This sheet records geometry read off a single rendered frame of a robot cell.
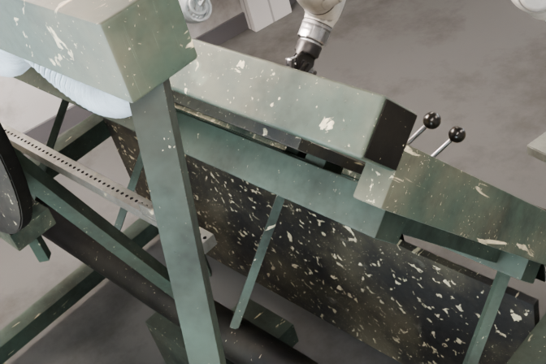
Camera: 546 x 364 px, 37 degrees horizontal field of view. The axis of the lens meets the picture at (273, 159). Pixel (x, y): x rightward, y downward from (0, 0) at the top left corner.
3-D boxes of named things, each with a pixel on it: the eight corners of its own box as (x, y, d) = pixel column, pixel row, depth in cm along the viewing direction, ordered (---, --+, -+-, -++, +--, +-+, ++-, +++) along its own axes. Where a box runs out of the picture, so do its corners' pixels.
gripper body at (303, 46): (309, 44, 246) (298, 73, 246) (292, 34, 239) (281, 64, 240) (328, 49, 241) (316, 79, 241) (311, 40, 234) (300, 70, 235)
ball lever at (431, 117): (401, 165, 178) (447, 123, 173) (392, 161, 175) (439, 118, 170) (392, 152, 180) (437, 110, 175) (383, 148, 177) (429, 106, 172)
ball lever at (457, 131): (427, 176, 187) (471, 136, 182) (420, 172, 184) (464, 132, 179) (418, 164, 189) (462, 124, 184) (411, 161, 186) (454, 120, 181)
